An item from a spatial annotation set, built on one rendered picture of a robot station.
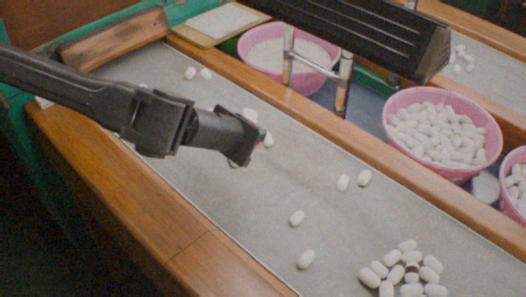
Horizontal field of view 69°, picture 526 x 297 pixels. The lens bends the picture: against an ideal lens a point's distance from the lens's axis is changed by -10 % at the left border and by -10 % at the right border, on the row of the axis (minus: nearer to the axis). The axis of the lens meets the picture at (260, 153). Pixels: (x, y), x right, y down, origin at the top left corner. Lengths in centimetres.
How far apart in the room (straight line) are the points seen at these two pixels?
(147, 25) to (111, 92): 59
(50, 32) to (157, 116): 58
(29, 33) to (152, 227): 55
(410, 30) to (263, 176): 41
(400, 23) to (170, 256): 47
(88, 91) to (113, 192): 28
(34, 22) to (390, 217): 85
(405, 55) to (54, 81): 43
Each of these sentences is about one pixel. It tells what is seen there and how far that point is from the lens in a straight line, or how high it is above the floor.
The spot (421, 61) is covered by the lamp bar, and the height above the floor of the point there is 107.
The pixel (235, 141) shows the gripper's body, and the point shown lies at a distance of 65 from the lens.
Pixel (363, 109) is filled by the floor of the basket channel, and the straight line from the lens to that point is 108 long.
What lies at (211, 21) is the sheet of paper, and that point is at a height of 78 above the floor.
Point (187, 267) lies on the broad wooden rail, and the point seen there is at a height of 76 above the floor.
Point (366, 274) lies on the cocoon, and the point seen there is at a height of 76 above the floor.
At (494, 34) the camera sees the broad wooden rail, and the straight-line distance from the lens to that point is 142.
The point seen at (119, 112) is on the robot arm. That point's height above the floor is 101.
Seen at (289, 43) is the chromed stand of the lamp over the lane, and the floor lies 87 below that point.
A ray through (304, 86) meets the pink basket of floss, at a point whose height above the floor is 71.
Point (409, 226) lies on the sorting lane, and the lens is 77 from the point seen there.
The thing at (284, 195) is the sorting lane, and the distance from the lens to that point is 77.
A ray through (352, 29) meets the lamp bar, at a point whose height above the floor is 107.
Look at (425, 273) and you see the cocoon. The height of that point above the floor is 76.
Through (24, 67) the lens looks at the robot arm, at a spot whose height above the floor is 106.
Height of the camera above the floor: 133
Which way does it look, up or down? 44 degrees down
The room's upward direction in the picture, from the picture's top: straight up
